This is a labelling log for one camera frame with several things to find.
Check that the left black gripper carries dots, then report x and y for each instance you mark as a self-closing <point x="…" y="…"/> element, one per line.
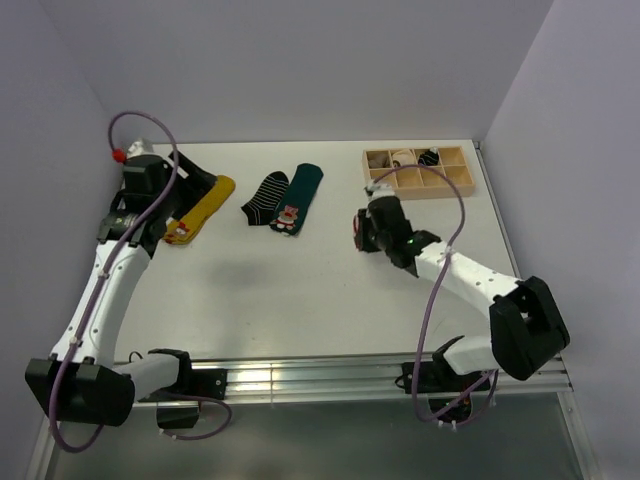
<point x="195" y="185"/>

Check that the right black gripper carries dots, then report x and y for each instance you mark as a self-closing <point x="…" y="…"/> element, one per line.
<point x="369" y="245"/>

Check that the red white santa sock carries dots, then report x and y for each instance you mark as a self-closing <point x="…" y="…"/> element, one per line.
<point x="358" y="229"/>

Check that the dark green reindeer sock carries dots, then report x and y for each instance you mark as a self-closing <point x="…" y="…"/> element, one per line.
<point x="291" y="212"/>

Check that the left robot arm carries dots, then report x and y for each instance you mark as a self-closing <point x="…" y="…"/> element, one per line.
<point x="78" y="381"/>

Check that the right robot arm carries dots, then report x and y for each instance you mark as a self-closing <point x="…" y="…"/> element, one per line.
<point x="526" y="328"/>

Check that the wooden compartment box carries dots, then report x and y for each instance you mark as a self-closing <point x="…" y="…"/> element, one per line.
<point x="419" y="182"/>

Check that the mustard yellow sock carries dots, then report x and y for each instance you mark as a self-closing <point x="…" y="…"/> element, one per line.
<point x="184" y="230"/>

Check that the beige rolled sock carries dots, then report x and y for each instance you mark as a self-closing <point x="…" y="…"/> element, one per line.
<point x="378" y="160"/>

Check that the cream rolled sock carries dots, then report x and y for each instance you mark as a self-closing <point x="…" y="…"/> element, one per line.
<point x="402" y="157"/>

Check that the black rolled sock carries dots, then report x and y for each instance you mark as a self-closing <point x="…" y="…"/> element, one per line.
<point x="429" y="157"/>

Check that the black white striped ankle sock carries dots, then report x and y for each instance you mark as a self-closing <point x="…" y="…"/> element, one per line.
<point x="259" y="210"/>

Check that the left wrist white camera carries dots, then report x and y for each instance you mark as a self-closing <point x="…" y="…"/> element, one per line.
<point x="139" y="147"/>

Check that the wrist white camera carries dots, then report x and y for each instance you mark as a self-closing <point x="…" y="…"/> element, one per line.
<point x="139" y="147"/>
<point x="376" y="190"/>

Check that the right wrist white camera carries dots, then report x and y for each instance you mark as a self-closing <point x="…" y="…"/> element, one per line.
<point x="376" y="190"/>

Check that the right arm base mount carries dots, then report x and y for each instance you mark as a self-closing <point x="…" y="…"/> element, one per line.
<point x="472" y="394"/>

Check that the aluminium front rail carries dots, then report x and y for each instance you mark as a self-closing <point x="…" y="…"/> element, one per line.
<point x="348" y="378"/>

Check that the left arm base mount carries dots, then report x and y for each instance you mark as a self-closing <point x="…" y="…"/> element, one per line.
<point x="204" y="386"/>

